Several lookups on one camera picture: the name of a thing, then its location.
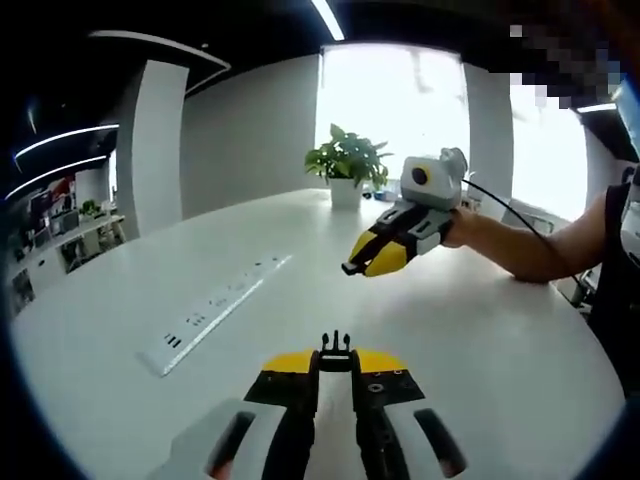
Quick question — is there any black pronged plastic buckle part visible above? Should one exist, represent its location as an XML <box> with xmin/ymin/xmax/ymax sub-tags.
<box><xmin>318</xmin><ymin>329</ymin><xmax>354</xmax><ymax>374</ymax></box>

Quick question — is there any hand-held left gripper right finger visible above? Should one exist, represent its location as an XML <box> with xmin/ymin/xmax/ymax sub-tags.
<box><xmin>349</xmin><ymin>348</ymin><xmax>499</xmax><ymax>480</ymax></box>

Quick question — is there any green leafy plant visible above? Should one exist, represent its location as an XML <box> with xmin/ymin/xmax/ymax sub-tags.
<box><xmin>304</xmin><ymin>123</ymin><xmax>394</xmax><ymax>189</ymax></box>

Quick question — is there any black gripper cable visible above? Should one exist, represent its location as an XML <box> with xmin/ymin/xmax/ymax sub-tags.
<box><xmin>460</xmin><ymin>178</ymin><xmax>591</xmax><ymax>314</ymax></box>

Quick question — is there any large bright window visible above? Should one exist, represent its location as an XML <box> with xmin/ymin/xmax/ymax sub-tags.
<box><xmin>314</xmin><ymin>42</ymin><xmax>472</xmax><ymax>201</ymax></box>
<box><xmin>509</xmin><ymin>74</ymin><xmax>590</xmax><ymax>222</ymax></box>

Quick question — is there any person's right hand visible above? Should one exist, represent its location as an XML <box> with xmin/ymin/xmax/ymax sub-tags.
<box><xmin>442</xmin><ymin>205</ymin><xmax>495</xmax><ymax>249</ymax></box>

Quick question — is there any white table power strip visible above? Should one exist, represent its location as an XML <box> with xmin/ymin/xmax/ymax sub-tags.
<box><xmin>135</xmin><ymin>253</ymin><xmax>294</xmax><ymax>379</ymax></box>

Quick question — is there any long white office counter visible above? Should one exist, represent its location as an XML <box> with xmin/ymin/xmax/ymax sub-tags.
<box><xmin>8</xmin><ymin>213</ymin><xmax>127</xmax><ymax>301</ymax></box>

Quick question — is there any red wall banner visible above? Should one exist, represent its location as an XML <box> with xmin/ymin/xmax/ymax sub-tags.
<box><xmin>48</xmin><ymin>173</ymin><xmax>77</xmax><ymax>200</ymax></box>

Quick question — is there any white plant pot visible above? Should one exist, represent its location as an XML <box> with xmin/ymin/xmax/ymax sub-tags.
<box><xmin>327</xmin><ymin>177</ymin><xmax>365</xmax><ymax>212</ymax></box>

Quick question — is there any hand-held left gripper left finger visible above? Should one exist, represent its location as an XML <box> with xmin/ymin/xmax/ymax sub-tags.
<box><xmin>147</xmin><ymin>348</ymin><xmax>320</xmax><ymax>480</ymax></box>

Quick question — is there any white chest-worn device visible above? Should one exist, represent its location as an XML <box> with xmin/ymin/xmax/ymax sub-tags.
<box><xmin>617</xmin><ymin>167</ymin><xmax>640</xmax><ymax>251</ymax></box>

